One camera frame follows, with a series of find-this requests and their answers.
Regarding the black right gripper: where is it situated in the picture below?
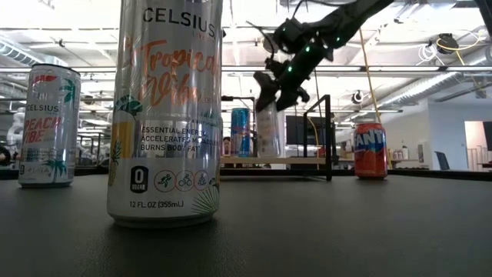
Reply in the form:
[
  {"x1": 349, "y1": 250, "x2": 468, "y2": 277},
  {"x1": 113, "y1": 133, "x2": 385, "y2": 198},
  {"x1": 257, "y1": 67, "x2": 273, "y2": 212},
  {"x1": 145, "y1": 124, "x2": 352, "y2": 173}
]
[{"x1": 254, "y1": 32, "x2": 339, "y2": 113}]

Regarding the white Celsius energy drink can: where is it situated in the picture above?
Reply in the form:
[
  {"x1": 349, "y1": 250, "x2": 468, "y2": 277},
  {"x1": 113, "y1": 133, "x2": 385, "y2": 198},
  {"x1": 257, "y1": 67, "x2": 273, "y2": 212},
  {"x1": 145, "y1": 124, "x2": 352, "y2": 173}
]
[{"x1": 256, "y1": 102, "x2": 282, "y2": 159}]

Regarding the blue silver Red Bull can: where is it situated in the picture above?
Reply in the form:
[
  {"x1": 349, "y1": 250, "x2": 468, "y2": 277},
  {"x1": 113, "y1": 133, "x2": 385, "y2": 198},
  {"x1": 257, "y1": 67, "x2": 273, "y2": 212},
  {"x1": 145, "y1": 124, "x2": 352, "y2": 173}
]
[{"x1": 230, "y1": 107, "x2": 251, "y2": 159}]

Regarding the red Fanta can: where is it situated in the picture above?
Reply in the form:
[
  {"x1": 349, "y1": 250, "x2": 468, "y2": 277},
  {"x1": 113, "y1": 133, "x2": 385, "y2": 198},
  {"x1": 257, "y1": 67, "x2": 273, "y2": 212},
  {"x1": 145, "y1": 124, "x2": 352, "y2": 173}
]
[{"x1": 353, "y1": 122, "x2": 389, "y2": 180}]

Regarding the white Celsius Tropical Vibe can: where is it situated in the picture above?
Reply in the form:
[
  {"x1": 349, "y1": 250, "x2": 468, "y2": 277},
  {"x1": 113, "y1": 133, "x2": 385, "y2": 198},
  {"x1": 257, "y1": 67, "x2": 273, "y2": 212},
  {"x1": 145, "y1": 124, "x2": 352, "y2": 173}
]
[{"x1": 106, "y1": 0, "x2": 224, "y2": 229}]

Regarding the white Celsius Peach Vibe can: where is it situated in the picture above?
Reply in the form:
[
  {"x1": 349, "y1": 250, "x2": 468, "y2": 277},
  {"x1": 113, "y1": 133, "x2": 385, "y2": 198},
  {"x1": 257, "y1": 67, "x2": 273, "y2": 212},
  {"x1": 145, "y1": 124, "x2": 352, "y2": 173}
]
[{"x1": 18, "y1": 63, "x2": 82, "y2": 189}]

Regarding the black computer monitor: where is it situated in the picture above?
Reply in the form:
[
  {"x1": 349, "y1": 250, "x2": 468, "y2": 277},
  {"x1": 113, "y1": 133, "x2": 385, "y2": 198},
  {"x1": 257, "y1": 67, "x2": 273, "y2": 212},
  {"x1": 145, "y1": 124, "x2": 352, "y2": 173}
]
[{"x1": 284, "y1": 114, "x2": 328, "y2": 146}]

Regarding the dark office chair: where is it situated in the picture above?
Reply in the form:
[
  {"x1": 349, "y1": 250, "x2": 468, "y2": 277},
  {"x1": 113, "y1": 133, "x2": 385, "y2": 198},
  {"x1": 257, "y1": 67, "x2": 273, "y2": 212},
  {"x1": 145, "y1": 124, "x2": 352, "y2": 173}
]
[{"x1": 434, "y1": 150, "x2": 451, "y2": 171}]

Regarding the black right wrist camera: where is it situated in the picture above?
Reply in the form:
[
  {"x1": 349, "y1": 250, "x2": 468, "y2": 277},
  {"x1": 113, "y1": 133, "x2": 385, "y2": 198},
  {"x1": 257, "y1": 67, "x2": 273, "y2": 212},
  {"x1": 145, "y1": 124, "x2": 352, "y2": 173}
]
[{"x1": 273, "y1": 17, "x2": 307, "y2": 53}]

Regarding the wooden shelf with black frame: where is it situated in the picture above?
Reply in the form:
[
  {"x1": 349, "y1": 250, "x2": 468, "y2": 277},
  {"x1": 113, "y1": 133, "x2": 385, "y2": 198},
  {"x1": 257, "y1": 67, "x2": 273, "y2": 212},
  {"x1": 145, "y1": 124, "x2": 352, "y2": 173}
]
[{"x1": 220, "y1": 94, "x2": 334, "y2": 182}]

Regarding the long yellow cord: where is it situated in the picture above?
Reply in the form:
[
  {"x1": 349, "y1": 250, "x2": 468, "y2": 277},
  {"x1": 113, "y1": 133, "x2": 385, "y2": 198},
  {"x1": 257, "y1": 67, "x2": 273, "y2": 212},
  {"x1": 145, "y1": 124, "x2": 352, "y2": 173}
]
[{"x1": 357, "y1": 28, "x2": 393, "y2": 170}]

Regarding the black hanging cable reel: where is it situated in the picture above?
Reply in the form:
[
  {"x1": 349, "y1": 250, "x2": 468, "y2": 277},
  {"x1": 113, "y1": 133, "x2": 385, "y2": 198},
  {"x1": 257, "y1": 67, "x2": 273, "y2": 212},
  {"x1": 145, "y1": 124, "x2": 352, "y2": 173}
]
[{"x1": 436, "y1": 32, "x2": 460, "y2": 55}]

